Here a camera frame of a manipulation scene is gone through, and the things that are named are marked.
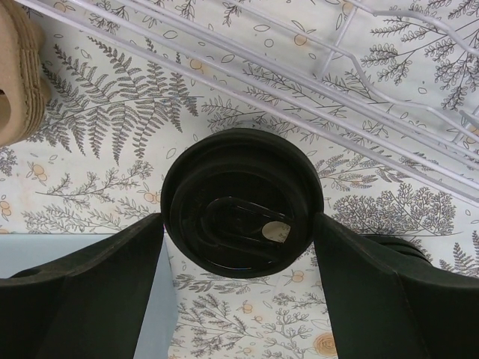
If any brown cardboard cup carrier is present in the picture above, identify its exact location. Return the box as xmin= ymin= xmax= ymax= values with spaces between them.
xmin=1 ymin=1 xmax=51 ymax=146

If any black coffee cup lid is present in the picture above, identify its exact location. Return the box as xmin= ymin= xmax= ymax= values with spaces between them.
xmin=160 ymin=129 xmax=324 ymax=279

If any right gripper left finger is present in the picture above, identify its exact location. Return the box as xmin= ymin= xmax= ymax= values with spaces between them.
xmin=1 ymin=213 xmax=164 ymax=358

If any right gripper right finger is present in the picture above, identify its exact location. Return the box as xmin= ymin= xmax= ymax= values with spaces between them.
xmin=314 ymin=213 xmax=478 ymax=358

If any white wire dish rack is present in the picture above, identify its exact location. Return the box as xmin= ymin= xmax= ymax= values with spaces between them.
xmin=25 ymin=1 xmax=478 ymax=205

